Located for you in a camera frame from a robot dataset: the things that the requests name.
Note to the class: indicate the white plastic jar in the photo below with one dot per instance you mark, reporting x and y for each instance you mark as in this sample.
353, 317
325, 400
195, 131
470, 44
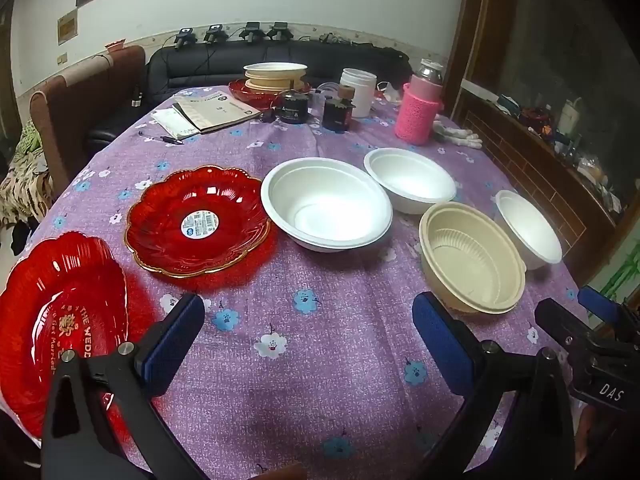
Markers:
357, 90

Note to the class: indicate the red glass plate gold lettering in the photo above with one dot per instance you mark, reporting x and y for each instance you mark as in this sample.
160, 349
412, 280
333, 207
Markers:
30, 310

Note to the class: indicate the black camera device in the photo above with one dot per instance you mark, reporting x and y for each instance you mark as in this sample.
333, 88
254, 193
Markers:
215, 33
251, 31
184, 37
279, 31

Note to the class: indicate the white paper notepad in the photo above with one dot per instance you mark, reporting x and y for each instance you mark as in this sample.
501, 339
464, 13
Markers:
172, 122

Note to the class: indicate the brown armchair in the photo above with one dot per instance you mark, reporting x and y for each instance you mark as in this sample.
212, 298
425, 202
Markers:
80, 105

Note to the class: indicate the wall socket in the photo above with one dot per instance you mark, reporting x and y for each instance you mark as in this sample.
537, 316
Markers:
61, 58

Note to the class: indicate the black leather sofa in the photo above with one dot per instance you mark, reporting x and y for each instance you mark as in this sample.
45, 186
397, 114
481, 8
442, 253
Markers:
210, 60

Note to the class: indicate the pair of white gloves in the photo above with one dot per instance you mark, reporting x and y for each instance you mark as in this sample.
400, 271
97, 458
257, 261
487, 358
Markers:
457, 135

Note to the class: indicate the black round jar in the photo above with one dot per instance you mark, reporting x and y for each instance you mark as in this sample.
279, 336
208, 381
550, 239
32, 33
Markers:
294, 110

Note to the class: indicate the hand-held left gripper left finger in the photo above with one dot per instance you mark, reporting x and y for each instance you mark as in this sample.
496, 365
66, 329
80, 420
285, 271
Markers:
175, 340

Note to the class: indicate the thermos with pink knitted sleeve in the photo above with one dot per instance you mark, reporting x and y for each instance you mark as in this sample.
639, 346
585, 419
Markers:
417, 115

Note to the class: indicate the small framed wall picture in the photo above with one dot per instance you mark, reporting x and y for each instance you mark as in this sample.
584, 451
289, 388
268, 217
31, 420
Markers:
66, 27

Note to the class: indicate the red glass plate with sticker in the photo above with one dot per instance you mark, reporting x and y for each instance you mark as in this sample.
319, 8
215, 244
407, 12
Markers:
160, 232

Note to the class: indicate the purple floral tablecloth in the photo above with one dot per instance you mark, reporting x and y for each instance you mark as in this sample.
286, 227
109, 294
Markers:
350, 285

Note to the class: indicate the white foam bowl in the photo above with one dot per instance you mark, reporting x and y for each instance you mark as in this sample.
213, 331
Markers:
530, 230
405, 175
320, 195

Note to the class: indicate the white shallow bowl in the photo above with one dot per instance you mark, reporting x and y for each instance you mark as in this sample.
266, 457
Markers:
275, 69

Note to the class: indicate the green pillow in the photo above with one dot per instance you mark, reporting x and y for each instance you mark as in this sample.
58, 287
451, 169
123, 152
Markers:
31, 140

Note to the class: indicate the leaf patterned blanket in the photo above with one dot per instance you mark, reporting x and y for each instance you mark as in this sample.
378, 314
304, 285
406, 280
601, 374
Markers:
25, 190

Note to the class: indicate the black pen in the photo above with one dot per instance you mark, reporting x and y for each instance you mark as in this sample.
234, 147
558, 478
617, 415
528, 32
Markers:
170, 139

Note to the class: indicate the beige booklet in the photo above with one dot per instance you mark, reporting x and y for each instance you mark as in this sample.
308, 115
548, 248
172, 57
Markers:
220, 112

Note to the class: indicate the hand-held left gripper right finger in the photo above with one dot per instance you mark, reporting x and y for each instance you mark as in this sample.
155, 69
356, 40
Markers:
442, 345

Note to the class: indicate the beige plastic bowl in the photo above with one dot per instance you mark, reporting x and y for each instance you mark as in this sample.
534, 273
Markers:
470, 260

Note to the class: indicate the dark jar with wooden lid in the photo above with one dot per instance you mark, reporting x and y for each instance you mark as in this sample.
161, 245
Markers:
336, 116

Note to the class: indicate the small pink bowl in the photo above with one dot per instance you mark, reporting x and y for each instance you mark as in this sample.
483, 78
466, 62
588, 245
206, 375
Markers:
116, 46

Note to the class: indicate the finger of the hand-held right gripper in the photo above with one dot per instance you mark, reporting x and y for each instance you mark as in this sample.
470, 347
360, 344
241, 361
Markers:
562, 324
600, 305

